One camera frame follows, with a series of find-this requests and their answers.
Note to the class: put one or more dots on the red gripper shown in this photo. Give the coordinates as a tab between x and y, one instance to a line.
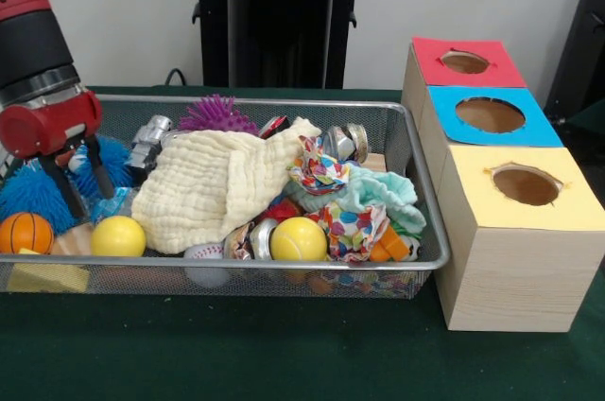
47	124

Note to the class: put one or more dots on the blue label clear plastic bottle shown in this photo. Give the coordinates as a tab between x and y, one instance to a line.
118	202

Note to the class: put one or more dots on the cream waffle cloth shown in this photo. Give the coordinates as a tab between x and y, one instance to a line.
198	188

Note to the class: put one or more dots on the mint waffle cloth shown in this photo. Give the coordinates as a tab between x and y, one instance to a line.
383	188

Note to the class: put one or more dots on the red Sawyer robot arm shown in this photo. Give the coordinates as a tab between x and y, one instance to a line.
28	32

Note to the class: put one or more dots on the wooden three-hole box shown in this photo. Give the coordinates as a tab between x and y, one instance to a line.
520	278

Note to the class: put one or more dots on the large blue spiky ball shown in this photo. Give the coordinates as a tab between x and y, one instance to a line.
28	195

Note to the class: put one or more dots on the smooth yellow ball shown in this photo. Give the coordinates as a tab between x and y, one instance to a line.
118	236

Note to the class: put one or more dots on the small orange basketball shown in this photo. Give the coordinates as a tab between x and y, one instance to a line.
26	233

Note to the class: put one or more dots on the purple spiky ball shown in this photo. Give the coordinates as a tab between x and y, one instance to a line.
215	115

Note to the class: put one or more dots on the white baseball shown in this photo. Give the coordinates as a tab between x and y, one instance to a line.
205	273

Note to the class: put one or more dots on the yellow tennis ball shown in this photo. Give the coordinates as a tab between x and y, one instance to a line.
298	239

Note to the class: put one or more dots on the colourful patterned cloth wad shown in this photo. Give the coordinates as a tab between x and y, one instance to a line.
321	167

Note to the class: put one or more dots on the dark green table cloth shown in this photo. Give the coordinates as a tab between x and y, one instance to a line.
283	353
591	122

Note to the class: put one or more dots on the black upright panel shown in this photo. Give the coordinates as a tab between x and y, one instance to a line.
581	41

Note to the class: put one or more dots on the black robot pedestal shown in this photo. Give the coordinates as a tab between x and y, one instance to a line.
274	18

